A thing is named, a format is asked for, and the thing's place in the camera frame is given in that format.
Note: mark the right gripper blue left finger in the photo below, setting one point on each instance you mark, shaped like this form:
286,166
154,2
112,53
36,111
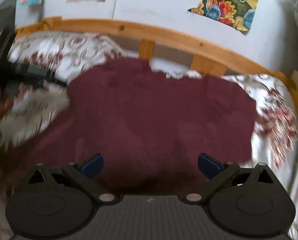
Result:
84,175

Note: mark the maroon sweater garment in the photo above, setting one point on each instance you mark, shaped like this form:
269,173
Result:
150,129

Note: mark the white floral satin bedspread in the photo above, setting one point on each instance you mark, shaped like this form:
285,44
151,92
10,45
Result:
275,135

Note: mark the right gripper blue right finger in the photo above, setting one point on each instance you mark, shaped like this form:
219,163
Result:
216,172

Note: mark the wooden bed frame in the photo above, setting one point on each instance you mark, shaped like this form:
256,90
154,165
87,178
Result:
209,58

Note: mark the colourful floral wall poster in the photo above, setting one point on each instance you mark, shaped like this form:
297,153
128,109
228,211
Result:
238,14

